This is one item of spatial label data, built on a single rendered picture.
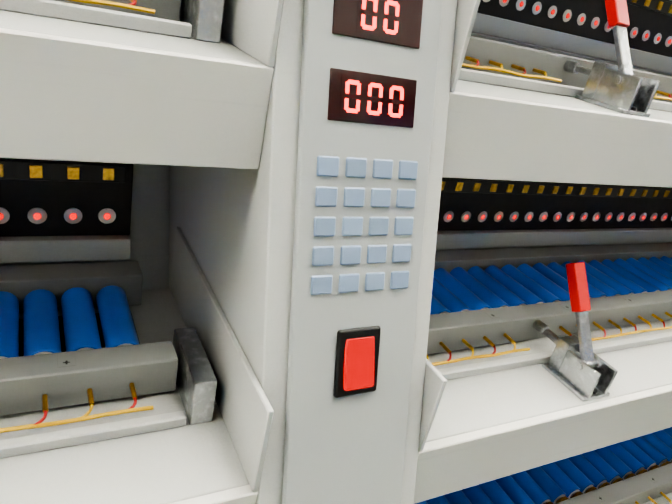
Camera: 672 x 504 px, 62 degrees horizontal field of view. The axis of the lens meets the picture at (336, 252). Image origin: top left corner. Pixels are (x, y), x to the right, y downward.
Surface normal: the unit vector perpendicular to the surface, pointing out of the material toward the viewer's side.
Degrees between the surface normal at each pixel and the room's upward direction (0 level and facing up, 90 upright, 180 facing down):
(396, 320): 90
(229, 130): 108
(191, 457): 18
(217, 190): 90
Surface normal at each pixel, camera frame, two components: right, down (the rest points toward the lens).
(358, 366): 0.48, 0.07
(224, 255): -0.88, 0.03
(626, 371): 0.20, -0.89
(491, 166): 0.44, 0.46
